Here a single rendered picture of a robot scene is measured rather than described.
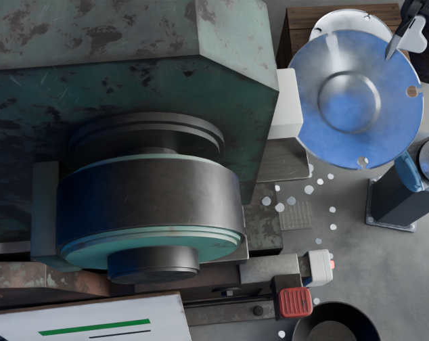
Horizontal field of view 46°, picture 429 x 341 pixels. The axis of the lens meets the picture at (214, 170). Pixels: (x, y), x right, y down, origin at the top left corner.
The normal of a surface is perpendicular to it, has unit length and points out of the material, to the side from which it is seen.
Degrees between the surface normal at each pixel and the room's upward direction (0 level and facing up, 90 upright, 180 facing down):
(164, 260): 19
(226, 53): 45
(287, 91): 0
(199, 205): 34
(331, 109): 57
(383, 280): 0
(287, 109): 0
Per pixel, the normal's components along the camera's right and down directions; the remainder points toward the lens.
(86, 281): 0.96, -0.18
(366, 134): -0.56, 0.40
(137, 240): 0.09, 0.94
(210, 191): 0.66, -0.31
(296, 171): 0.00, -0.33
